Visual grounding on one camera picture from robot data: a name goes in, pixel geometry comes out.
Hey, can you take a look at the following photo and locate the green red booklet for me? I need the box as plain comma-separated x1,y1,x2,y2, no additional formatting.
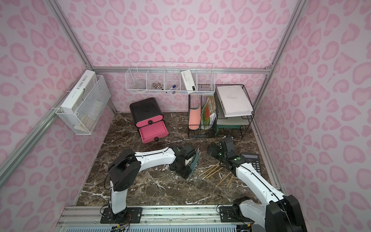
201,96,216,130

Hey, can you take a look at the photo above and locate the white side wire basket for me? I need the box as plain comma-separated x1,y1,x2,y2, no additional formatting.
56,75,111,135

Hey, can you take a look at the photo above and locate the black pink drawer cabinet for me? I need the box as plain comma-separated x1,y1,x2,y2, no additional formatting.
129,97,164,132

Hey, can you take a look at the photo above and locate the pink folder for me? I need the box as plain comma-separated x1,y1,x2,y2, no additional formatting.
188,107,201,131

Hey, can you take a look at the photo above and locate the black wire file rack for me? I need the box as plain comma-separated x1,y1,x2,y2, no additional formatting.
187,91,218,138

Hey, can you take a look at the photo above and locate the white paper stack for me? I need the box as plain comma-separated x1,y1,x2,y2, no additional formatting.
216,85,254,118

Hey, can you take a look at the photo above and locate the white wire wall basket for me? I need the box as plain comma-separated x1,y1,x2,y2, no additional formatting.
125,61,215,95

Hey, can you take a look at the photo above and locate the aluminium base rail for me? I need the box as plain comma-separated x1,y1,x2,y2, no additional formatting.
54,204,308,232

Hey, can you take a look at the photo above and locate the white box in basket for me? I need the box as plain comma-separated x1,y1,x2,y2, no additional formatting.
180,70,196,92

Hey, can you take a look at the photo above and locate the black wire paper tray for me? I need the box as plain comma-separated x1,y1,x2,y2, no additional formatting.
214,84,255,139

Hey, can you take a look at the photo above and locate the black calculator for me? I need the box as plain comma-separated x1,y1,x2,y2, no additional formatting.
242,153,261,175

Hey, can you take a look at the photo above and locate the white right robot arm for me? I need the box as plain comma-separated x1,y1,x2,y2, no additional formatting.
207,138,307,232

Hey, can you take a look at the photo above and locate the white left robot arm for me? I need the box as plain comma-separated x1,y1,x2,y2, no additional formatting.
100,145,200,225

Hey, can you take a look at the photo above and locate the white book in side basket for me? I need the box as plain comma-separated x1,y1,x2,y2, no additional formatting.
60,70,98,114

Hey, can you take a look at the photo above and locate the pink top drawer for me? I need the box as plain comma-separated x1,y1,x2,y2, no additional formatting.
135,115,163,128

